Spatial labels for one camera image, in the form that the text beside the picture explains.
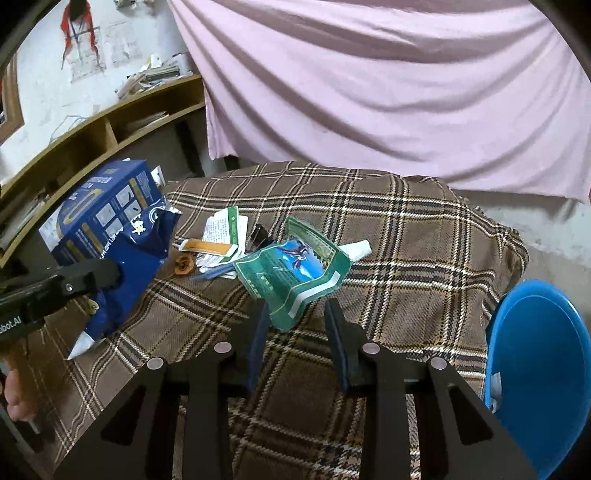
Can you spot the blue plastic bin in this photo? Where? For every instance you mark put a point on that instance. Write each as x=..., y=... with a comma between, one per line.
x=540, y=369

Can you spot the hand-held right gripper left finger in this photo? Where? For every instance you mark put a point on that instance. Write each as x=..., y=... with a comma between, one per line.
x=257, y=344

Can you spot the wooden shelf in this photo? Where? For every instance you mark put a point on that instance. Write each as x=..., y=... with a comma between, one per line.
x=109, y=132

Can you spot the green white paper sachet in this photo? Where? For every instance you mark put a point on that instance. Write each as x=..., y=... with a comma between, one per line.
x=238, y=228

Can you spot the blue plastic stick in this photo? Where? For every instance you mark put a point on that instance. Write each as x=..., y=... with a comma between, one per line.
x=217, y=272

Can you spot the person's left hand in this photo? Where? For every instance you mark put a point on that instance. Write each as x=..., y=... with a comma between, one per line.
x=18, y=401

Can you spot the green snack bag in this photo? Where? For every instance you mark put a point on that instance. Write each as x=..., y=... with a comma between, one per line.
x=286, y=272

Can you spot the small black clip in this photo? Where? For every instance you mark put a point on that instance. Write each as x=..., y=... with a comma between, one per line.
x=259, y=237

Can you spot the blue snack bag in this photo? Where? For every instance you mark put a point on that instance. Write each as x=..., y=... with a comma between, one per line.
x=138, y=249

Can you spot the white printed paper leaflet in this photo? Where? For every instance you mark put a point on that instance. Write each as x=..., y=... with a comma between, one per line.
x=217, y=229

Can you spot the wall poster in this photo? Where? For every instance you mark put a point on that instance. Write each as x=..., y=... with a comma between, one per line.
x=87, y=55

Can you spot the pink hanging sheet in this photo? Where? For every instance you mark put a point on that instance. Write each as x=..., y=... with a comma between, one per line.
x=369, y=92

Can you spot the wooden frame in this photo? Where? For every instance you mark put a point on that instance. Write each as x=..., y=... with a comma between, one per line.
x=16, y=106

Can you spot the orange stick sachet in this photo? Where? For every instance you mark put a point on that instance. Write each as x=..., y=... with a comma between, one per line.
x=207, y=247

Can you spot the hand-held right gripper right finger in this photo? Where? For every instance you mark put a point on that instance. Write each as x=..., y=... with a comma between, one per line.
x=339, y=355

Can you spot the blue cardboard box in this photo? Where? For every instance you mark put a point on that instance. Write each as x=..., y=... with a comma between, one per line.
x=92, y=203

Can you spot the brown plaid blanket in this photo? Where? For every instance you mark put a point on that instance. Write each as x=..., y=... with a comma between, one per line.
x=415, y=258

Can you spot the white tube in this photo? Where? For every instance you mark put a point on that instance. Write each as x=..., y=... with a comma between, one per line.
x=358, y=249

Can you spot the brown round snack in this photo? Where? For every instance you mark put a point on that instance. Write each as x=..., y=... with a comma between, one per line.
x=183, y=266

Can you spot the pile of papers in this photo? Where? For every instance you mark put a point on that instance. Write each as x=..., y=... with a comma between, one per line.
x=152, y=76

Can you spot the stack of flat papers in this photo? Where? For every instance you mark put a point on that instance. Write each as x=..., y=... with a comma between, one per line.
x=147, y=122

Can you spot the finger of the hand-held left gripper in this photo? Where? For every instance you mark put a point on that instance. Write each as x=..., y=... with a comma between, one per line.
x=92, y=277

